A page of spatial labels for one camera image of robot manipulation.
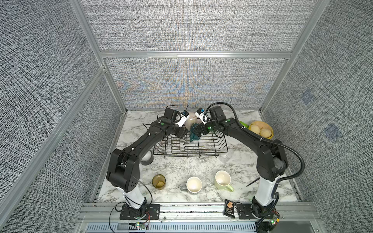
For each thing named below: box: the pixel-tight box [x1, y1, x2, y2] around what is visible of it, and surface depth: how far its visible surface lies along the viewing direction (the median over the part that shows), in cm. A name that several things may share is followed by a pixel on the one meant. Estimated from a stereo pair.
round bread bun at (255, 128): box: [249, 123, 261, 134], surface depth 102 cm
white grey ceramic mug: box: [180, 176, 203, 196], surface depth 77 cm
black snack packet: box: [222, 198, 235, 219], surface depth 75 cm
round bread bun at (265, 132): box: [259, 127, 272, 138], surface depth 102 cm
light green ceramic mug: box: [214, 170, 235, 192], surface depth 79 cm
